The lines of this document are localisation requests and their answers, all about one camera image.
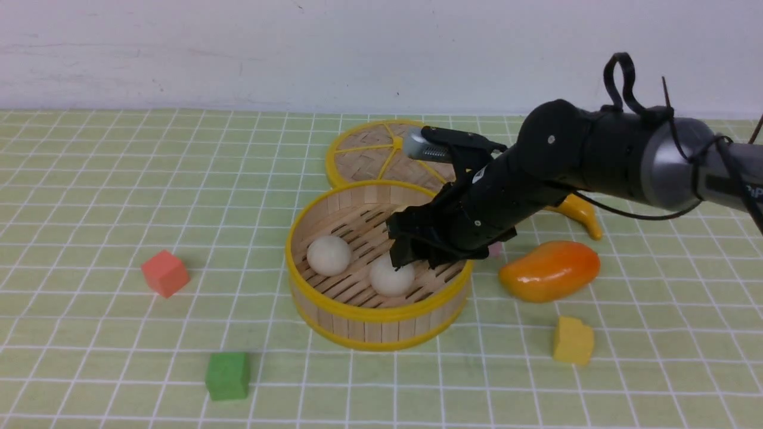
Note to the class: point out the yellow plastic banana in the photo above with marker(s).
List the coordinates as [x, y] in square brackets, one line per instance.
[581, 211]

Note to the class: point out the woven bamboo steamer lid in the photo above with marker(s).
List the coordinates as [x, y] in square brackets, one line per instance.
[374, 151]

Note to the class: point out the orange plastic mango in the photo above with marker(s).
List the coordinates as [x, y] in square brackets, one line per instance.
[550, 272]

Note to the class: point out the green wooden cube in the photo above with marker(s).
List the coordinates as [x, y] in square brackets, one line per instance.
[228, 376]

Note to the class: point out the red wooden cube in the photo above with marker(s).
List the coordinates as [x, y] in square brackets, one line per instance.
[165, 274]

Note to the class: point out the white bun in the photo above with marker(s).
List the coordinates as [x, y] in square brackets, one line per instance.
[389, 281]
[329, 255]

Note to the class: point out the bamboo steamer tray yellow rim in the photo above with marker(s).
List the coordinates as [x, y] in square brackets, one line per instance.
[344, 308]

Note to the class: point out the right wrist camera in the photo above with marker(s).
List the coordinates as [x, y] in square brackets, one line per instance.
[440, 145]

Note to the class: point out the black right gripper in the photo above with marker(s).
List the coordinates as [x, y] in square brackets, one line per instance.
[479, 209]

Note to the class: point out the pink wooden cube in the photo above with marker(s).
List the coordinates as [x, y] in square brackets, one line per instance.
[495, 249]

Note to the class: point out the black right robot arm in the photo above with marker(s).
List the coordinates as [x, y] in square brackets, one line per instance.
[648, 158]

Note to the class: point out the green checkered tablecloth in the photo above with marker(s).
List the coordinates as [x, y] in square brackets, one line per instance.
[89, 196]

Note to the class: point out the yellow wooden block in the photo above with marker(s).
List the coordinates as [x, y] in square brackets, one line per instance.
[573, 341]

